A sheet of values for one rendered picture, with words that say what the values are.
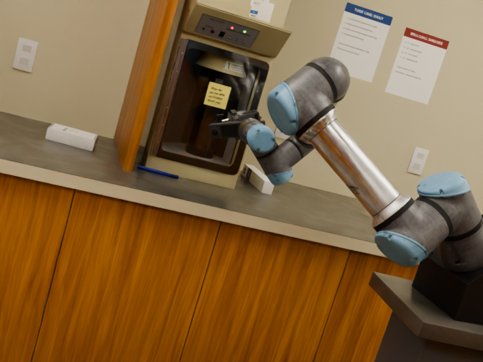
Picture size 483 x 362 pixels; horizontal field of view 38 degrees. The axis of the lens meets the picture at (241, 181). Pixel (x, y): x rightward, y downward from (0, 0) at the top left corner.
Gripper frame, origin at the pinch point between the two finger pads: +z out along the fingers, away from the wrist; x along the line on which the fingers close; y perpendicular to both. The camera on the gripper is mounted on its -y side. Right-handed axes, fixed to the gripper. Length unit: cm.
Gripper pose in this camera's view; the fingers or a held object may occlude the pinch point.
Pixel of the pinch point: (228, 120)
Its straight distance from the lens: 232.0
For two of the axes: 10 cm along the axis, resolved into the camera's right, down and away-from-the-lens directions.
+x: -1.7, -9.4, -3.0
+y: 9.6, -2.3, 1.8
